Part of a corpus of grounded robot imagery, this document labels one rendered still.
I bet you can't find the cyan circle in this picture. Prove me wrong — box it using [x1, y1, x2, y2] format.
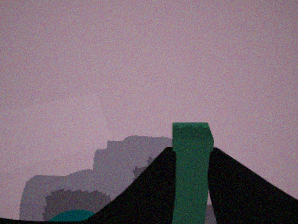
[49, 209, 96, 222]

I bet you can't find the dark green rectangular post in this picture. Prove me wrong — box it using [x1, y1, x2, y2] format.
[172, 123, 214, 224]

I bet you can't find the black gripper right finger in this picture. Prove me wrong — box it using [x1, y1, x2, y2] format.
[206, 148, 298, 224]

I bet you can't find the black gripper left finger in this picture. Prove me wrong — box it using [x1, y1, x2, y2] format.
[0, 147, 176, 224]

